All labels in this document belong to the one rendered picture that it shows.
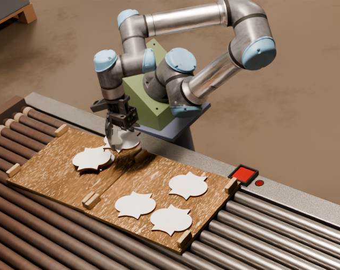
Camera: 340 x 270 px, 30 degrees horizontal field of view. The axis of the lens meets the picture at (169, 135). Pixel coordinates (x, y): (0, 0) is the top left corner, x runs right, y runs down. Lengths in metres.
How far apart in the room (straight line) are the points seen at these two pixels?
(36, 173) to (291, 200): 0.95
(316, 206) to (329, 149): 1.70
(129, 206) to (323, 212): 0.63
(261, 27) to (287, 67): 2.42
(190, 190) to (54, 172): 0.55
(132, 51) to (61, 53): 3.33
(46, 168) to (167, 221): 0.60
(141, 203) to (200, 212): 0.21
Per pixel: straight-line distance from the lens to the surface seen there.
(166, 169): 2.27
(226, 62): 2.18
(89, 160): 2.36
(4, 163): 2.60
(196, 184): 2.16
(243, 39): 2.10
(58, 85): 4.92
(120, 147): 2.22
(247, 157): 3.75
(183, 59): 2.42
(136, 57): 2.04
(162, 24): 2.11
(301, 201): 2.09
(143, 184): 2.23
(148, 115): 2.57
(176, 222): 2.05
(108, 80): 2.06
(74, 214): 2.23
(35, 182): 2.41
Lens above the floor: 2.34
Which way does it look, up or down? 35 degrees down
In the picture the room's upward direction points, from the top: 13 degrees counter-clockwise
